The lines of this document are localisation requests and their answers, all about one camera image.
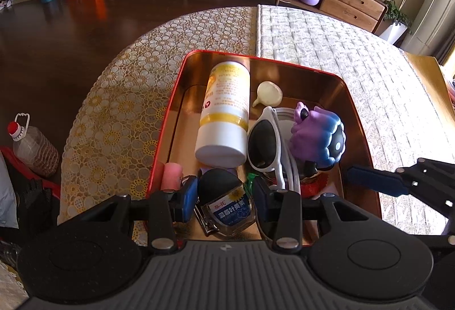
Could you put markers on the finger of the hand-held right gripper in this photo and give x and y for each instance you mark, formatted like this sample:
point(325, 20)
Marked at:
point(376, 180)

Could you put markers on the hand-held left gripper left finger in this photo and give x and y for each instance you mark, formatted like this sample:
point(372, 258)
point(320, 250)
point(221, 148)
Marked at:
point(188, 200)

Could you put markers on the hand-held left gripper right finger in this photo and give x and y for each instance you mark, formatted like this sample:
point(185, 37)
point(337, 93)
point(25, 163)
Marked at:
point(261, 200)

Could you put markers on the pink tube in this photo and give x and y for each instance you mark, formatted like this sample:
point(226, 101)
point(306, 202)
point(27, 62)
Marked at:
point(172, 176)

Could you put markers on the silver nail clipper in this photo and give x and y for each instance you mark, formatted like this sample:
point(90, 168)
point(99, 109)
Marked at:
point(206, 224)

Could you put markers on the glass bottle with black cap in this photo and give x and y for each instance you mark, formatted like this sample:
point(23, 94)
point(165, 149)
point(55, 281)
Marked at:
point(224, 196)

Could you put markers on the red metal tray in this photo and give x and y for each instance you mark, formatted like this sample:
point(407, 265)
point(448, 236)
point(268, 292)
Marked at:
point(185, 153)

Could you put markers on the red sachet packet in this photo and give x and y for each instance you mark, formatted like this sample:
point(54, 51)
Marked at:
point(314, 185)

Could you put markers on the white sunglasses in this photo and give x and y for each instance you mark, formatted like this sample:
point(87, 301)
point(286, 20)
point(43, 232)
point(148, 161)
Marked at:
point(263, 143)

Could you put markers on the purple toy figure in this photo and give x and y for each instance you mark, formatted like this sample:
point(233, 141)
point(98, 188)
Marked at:
point(316, 136)

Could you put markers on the white yellow plastic bottle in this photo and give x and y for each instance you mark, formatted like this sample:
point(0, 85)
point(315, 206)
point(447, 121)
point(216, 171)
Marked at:
point(225, 107)

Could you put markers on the garlic bulb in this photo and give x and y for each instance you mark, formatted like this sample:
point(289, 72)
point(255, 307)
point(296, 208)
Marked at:
point(270, 93)

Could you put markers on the white quilted table mat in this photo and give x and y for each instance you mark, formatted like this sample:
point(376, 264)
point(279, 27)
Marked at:
point(337, 47)

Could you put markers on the plastic oil bottle red cap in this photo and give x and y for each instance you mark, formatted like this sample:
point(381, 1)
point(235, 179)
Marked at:
point(35, 150)

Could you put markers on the white plastic bag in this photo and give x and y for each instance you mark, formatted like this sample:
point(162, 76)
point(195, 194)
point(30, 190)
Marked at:
point(7, 192)

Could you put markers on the pair of shoes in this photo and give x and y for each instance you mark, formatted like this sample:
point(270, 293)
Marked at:
point(5, 3)

